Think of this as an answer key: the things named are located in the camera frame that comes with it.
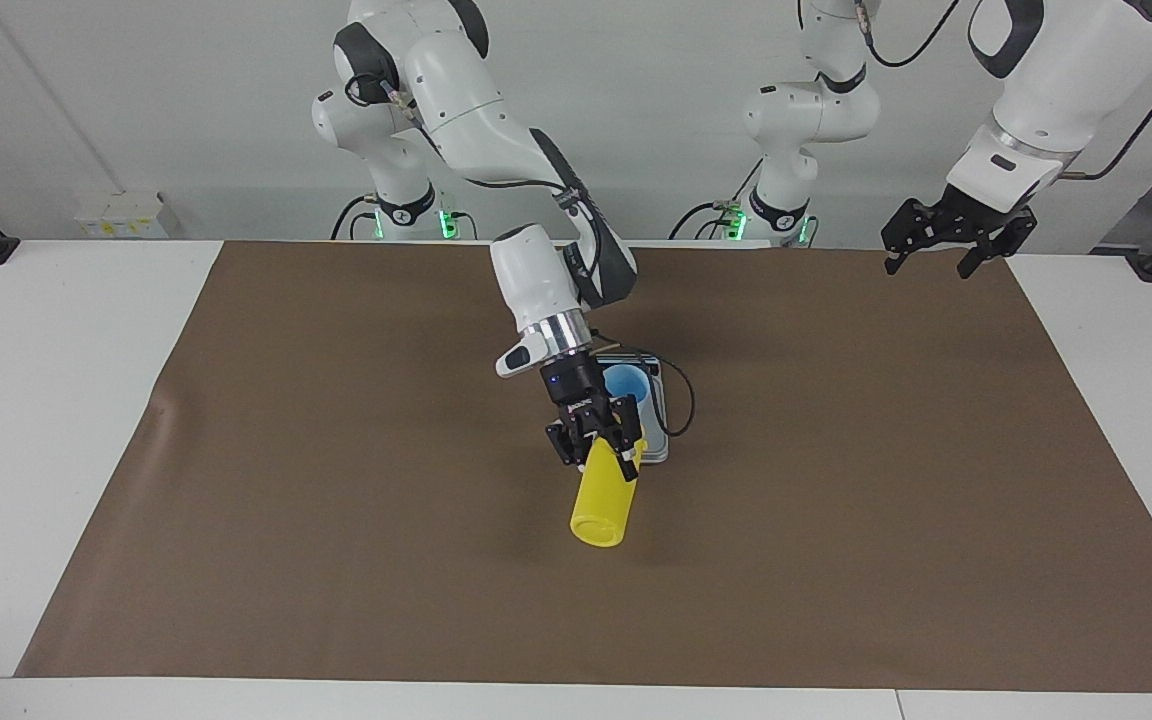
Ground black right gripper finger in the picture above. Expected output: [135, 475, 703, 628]
[544, 422, 589, 469]
[612, 395, 650, 484]

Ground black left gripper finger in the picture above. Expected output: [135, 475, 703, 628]
[955, 230, 1016, 281]
[880, 198, 928, 277]

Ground light blue plastic cup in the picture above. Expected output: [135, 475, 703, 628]
[603, 363, 653, 429]

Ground yellow squeeze seasoning bottle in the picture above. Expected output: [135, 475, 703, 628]
[568, 430, 650, 548]

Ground silver digital kitchen scale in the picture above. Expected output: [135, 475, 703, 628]
[591, 345, 672, 466]

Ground brown paper table mat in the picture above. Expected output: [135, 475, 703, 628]
[14, 238, 1152, 694]

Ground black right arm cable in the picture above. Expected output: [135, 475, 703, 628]
[376, 75, 697, 438]

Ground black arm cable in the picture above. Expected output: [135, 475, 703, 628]
[376, 75, 697, 438]
[854, 0, 1152, 183]

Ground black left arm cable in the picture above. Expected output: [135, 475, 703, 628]
[854, 0, 1152, 183]

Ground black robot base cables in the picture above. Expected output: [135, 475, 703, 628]
[669, 160, 817, 243]
[331, 193, 479, 241]

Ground white wall socket box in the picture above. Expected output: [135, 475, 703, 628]
[74, 190, 169, 239]

